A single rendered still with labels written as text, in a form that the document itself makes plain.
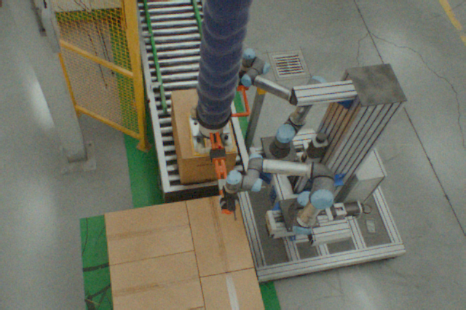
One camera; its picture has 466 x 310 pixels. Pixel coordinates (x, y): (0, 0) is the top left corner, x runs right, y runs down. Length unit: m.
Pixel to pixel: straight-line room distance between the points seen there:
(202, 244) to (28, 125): 2.12
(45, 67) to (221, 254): 1.76
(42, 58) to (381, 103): 2.13
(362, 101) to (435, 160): 2.71
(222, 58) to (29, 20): 1.23
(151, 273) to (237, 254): 0.63
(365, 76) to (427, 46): 3.48
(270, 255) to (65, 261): 1.64
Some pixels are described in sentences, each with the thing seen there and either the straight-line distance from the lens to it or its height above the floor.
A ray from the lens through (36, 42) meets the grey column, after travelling 3.34.
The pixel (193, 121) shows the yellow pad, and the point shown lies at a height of 1.14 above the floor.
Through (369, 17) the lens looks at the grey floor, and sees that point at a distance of 6.11.
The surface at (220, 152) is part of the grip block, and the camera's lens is 3.09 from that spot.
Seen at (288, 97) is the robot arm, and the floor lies 1.62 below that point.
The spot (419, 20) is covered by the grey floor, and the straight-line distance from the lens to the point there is 6.35.
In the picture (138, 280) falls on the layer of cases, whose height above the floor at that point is 0.54.
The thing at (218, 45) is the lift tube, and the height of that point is 2.10.
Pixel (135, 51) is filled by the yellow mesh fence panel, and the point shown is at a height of 1.32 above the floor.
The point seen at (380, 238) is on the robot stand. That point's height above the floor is 0.21.
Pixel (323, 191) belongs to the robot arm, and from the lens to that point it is 2.61.
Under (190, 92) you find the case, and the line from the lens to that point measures 3.74.
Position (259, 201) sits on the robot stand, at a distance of 4.14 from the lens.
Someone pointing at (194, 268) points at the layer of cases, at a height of 0.54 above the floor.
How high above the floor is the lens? 3.92
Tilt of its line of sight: 60 degrees down
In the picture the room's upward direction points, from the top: 11 degrees clockwise
